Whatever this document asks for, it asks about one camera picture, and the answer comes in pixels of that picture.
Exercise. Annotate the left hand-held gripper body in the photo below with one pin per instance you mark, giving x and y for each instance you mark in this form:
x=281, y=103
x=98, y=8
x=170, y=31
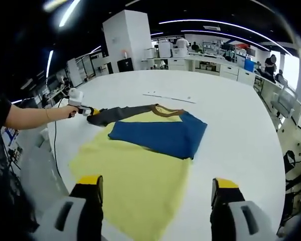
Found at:
x=76, y=99

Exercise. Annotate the person's left hand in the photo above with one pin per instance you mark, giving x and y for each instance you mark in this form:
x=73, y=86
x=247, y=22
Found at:
x=64, y=113

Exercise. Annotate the long white workbench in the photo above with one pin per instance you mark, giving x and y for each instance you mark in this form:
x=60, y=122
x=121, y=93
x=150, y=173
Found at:
x=203, y=62

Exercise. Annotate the black low cabinet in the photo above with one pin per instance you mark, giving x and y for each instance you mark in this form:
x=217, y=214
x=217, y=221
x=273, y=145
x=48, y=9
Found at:
x=125, y=64

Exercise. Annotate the white storage box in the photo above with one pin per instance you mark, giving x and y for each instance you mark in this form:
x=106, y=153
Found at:
x=178, y=52

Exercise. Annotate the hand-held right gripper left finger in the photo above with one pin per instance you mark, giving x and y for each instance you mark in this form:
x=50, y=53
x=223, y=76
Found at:
x=65, y=221

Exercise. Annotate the thin white strip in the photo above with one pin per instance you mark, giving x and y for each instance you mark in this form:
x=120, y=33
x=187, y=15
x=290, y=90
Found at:
x=169, y=98

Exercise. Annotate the white tall cabinet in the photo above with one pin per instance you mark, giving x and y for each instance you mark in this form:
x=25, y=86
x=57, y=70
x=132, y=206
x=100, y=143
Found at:
x=74, y=72

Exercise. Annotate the grey mesh office chair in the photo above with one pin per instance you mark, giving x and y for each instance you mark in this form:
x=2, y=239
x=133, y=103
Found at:
x=284, y=103

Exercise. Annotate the yellow blue grey garment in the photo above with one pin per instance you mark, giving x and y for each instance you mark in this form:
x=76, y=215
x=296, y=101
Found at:
x=140, y=190

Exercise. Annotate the black bag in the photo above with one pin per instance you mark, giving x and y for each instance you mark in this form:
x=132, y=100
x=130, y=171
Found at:
x=289, y=162

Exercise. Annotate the long curved ceiling light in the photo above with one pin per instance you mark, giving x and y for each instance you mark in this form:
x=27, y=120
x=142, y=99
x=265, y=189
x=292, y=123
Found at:
x=228, y=23

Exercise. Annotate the blue plastic bin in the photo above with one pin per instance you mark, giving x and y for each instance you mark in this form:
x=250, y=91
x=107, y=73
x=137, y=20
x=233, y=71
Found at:
x=248, y=64

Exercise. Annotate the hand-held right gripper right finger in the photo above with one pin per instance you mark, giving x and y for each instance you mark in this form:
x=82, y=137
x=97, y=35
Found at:
x=235, y=221

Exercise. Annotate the white box appliance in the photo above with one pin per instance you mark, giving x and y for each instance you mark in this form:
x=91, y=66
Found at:
x=149, y=53
x=165, y=49

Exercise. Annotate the straight ceiling light strip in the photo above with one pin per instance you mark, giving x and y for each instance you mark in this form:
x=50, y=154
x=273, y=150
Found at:
x=17, y=101
x=49, y=64
x=69, y=12

